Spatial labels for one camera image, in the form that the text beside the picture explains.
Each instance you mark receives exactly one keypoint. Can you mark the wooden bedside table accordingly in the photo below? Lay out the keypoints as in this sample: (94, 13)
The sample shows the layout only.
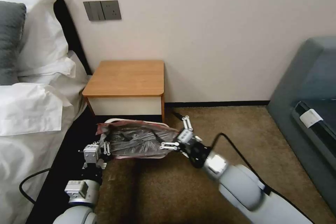
(126, 79)

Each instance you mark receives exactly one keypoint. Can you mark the black baseboard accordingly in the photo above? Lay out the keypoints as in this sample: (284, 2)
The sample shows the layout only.
(218, 103)

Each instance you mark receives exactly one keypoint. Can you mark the black headboard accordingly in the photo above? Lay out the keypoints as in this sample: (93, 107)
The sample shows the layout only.
(74, 35)

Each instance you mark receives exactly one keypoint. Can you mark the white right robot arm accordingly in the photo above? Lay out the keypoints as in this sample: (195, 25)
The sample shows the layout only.
(241, 182)

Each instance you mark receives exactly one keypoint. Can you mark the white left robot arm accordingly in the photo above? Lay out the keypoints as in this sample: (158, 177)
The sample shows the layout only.
(78, 209)

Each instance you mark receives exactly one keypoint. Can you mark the grey wall socket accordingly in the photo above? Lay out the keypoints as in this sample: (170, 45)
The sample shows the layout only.
(113, 9)

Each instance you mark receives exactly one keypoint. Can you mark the small white pillow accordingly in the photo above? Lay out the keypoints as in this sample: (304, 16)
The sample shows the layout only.
(29, 108)

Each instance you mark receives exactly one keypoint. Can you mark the grey pillow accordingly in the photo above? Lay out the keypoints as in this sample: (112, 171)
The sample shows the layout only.
(9, 43)

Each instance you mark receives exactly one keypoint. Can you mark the translucent reddish garbage bag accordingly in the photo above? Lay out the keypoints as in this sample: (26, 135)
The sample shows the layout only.
(136, 140)

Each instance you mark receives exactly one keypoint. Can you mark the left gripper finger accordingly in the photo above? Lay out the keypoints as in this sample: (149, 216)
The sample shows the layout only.
(94, 145)
(106, 148)

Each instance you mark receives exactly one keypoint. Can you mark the white bed sheet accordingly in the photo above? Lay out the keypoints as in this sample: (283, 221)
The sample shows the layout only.
(18, 161)

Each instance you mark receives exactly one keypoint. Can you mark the grey-green sofa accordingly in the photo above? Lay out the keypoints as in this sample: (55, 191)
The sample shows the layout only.
(302, 82)

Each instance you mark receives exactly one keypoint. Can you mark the large white pillow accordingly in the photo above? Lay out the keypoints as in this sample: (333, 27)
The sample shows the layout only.
(43, 32)

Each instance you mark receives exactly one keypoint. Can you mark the white paper label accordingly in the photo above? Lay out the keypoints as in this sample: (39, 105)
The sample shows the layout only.
(310, 117)

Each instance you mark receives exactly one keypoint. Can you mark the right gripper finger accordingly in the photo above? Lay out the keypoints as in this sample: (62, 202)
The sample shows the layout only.
(169, 145)
(187, 123)

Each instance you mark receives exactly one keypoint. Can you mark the black bed base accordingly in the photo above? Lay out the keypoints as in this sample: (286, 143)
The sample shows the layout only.
(68, 140)

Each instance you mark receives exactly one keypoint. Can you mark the grey wall switch panel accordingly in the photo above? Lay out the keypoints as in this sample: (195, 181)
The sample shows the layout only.
(94, 10)

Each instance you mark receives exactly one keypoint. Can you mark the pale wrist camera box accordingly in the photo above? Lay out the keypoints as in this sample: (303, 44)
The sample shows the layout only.
(185, 135)
(91, 153)

